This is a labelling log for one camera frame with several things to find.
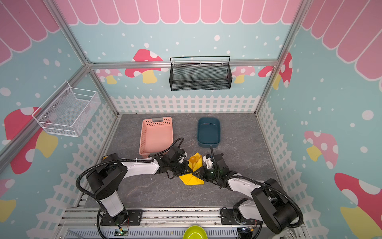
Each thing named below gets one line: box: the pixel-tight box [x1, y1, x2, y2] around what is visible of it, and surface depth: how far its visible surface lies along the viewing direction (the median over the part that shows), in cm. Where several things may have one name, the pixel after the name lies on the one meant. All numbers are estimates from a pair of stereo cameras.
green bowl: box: [182, 225, 208, 239], surface depth 70 cm
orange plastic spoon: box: [189, 155, 196, 170], surface depth 96 cm
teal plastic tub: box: [196, 117, 221, 148], surface depth 109 cm
